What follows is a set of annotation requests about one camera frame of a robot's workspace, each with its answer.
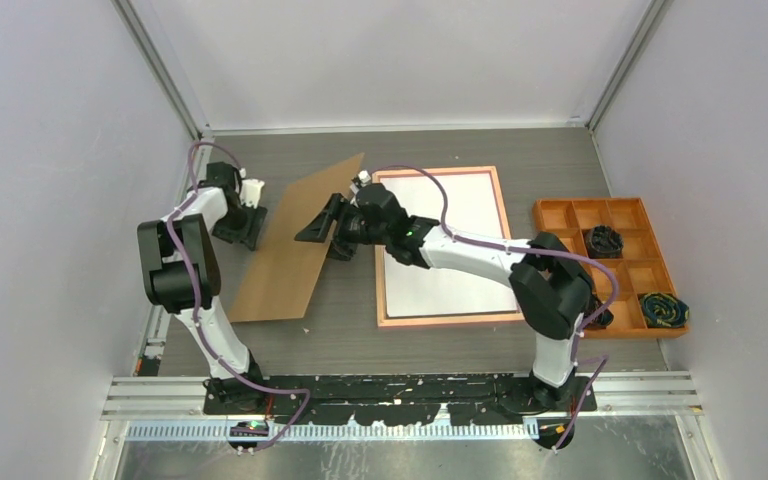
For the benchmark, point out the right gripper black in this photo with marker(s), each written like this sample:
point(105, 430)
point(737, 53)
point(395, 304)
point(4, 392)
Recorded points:
point(319, 230)

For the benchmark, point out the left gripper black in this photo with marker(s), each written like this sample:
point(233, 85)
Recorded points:
point(249, 234)

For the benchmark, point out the brown backing board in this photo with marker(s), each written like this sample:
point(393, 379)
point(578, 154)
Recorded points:
point(282, 275)

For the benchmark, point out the pink wooden picture frame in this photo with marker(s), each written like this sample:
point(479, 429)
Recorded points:
point(415, 297)

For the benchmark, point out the landscape photo print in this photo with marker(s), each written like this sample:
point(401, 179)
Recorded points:
point(451, 249)

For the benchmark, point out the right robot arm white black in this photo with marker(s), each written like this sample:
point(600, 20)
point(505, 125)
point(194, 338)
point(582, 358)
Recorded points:
point(551, 288)

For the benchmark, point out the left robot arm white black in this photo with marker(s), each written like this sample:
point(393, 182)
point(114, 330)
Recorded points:
point(181, 274)

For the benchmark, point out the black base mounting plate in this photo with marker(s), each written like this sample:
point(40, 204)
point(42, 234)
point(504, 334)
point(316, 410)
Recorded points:
point(395, 400)

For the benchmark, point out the dark red-striped rolled item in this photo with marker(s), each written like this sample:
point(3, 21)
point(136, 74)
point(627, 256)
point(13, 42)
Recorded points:
point(602, 321)

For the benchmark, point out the blue yellow rolled item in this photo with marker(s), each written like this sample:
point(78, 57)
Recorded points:
point(663, 310)

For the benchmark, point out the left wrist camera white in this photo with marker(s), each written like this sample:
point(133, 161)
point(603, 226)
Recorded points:
point(250, 191)

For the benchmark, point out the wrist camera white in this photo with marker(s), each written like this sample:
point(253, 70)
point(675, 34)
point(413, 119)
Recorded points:
point(250, 191)
point(361, 180)

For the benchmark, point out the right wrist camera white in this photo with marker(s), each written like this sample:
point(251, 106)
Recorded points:
point(361, 180)

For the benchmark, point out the aluminium front rail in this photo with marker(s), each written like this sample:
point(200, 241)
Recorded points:
point(616, 393)

